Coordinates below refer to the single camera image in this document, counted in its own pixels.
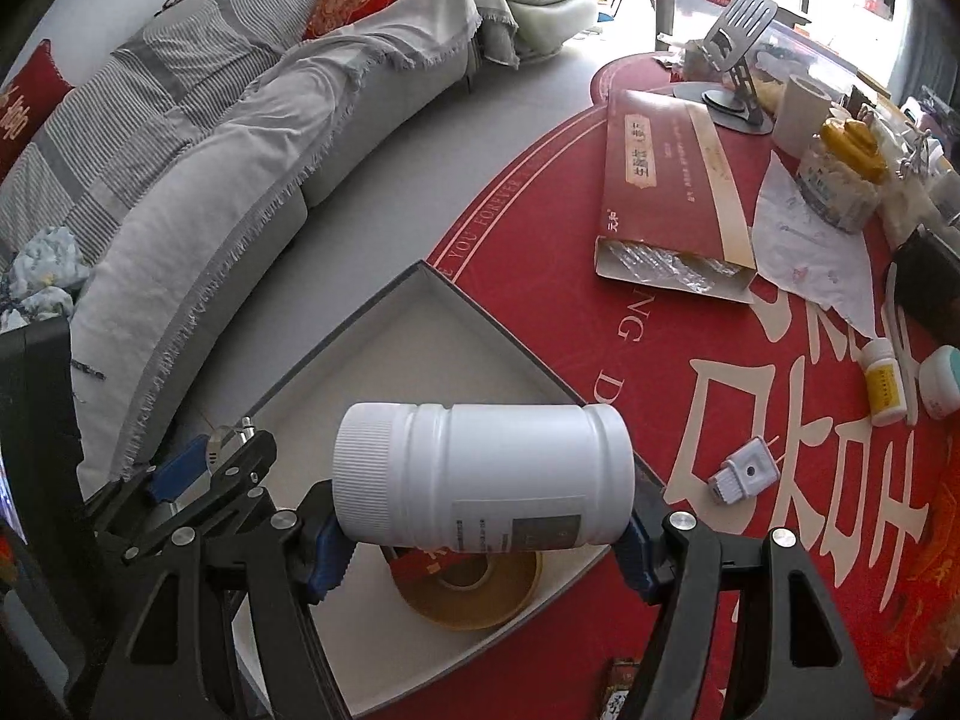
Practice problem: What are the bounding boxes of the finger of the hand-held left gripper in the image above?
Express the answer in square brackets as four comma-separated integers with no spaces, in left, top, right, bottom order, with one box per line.
[82,431,218,541]
[97,418,280,567]

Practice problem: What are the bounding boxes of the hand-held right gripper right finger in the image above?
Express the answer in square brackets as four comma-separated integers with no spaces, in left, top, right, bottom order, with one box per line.
[615,478,878,720]

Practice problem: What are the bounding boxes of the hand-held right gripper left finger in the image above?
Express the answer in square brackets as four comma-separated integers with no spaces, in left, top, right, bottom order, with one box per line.
[90,480,355,720]

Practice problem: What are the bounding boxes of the white plug adapter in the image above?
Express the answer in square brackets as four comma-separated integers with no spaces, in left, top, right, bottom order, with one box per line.
[709,439,779,507]

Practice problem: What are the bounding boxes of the large white plastic bottle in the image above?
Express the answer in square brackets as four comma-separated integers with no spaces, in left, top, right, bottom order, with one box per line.
[331,401,637,552]

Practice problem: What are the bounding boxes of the shallow grey cardboard box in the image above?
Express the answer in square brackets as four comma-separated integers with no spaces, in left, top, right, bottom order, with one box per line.
[225,261,661,720]

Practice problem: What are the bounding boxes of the small white yellow-label bottle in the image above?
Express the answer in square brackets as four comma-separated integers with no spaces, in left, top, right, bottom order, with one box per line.
[859,337,905,425]

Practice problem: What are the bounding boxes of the small red packet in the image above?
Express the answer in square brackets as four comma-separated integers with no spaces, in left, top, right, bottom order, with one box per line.
[382,546,451,590]

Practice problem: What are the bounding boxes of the red patterned packet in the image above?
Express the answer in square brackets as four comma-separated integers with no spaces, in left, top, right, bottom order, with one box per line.
[600,658,642,720]

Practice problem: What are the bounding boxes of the brown tape roll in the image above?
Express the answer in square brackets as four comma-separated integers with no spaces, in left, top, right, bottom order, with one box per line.
[394,549,542,631]

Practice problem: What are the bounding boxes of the floral patterned cloth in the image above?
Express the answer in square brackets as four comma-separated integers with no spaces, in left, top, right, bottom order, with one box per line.
[0,225,95,331]

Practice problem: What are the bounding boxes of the grey fringed throw blanket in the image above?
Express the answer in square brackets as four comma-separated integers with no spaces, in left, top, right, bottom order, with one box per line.
[71,37,398,481]
[277,0,522,91]

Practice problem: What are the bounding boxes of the red and gold printed box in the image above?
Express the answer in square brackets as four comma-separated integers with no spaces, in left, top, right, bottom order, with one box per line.
[892,495,960,706]

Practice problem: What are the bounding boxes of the clear plastic sachets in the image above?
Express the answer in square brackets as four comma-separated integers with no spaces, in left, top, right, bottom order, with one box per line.
[607,240,751,293]

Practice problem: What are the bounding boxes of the red cushion with gold print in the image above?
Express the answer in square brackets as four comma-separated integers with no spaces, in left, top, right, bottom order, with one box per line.
[0,40,76,181]

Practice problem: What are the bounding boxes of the grey sofa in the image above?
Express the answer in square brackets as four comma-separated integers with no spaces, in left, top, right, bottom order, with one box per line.
[0,0,526,500]

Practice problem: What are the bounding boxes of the grey striped sofa cover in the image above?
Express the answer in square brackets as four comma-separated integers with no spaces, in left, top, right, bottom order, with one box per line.
[0,0,338,263]

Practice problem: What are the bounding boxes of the white plastic strip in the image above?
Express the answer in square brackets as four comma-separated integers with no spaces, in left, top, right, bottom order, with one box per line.
[885,262,925,425]

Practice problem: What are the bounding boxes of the white jar with teal lid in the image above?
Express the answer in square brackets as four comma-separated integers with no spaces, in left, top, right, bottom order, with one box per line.
[916,345,960,421]

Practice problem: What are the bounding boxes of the white paper sheet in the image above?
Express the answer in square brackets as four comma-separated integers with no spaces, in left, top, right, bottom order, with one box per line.
[750,150,878,338]

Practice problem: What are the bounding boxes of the long red flat box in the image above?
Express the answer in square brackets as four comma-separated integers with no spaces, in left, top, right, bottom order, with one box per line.
[592,88,758,305]

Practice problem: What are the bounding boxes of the black wallet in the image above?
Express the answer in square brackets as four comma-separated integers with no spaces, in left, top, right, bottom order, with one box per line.
[889,225,960,338]

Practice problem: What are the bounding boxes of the plastic jar with yellow lid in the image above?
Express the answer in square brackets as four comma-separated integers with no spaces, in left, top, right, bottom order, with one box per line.
[795,116,890,233]

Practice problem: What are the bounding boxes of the white plastic bag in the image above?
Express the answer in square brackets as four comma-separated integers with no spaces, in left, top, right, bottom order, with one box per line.
[862,109,960,248]

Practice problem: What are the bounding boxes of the white cup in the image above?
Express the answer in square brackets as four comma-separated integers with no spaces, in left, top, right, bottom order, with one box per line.
[772,75,835,155]

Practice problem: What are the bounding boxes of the grey metal folding stand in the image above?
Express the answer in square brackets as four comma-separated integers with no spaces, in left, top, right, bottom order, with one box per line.
[673,0,781,137]

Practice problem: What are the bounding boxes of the clear plastic container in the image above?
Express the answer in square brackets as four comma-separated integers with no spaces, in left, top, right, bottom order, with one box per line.
[750,15,871,91]

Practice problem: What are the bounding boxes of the pale leather armchair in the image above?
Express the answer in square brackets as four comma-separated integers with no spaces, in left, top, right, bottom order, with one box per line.
[352,0,601,65]

